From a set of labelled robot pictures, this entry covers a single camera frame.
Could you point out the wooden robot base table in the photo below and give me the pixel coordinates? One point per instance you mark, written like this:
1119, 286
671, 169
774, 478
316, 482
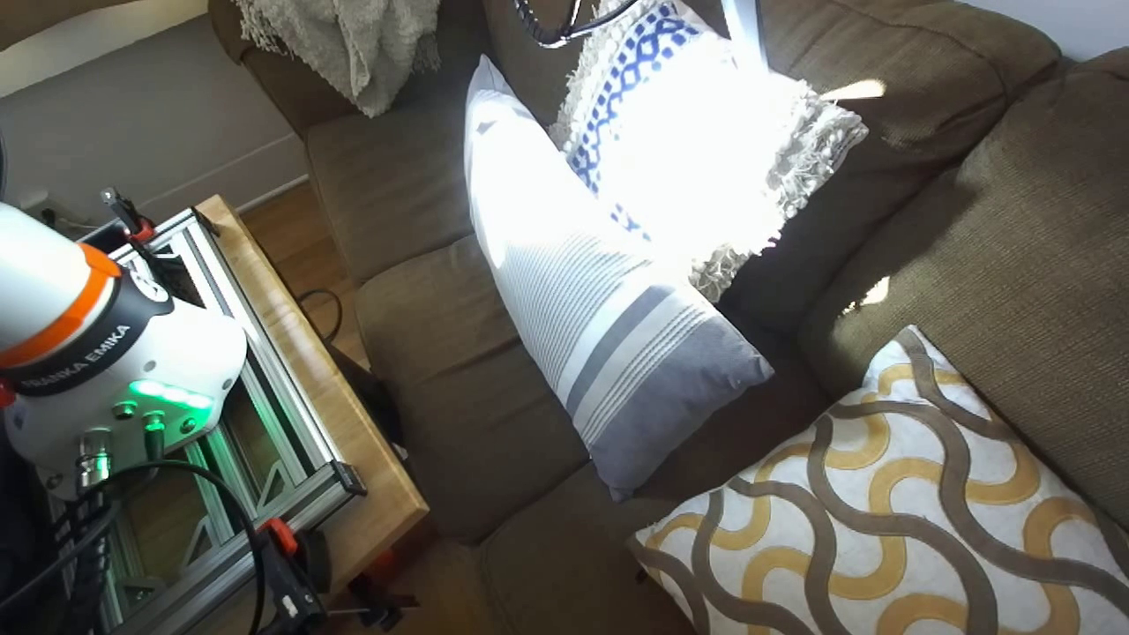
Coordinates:
390, 503

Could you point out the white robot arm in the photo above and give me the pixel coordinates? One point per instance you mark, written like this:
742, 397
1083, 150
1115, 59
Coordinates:
99, 348

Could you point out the grey striped pillow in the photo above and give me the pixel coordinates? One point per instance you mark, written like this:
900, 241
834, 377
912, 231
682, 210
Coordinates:
637, 359

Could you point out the white and blue pillow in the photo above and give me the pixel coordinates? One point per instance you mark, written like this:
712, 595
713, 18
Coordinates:
698, 142

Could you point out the yellow grey wave pillow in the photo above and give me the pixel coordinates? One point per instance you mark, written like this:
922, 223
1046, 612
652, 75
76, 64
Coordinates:
906, 510

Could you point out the cream knitted blanket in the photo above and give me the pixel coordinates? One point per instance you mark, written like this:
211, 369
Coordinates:
363, 49

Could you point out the orange black clamp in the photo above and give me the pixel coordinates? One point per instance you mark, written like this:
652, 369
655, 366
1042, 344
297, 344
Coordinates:
297, 575

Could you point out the brown fabric sofa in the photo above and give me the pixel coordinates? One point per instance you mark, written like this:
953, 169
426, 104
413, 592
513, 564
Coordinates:
989, 210

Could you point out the aluminium frame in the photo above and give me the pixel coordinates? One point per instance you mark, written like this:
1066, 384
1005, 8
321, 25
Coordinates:
183, 540

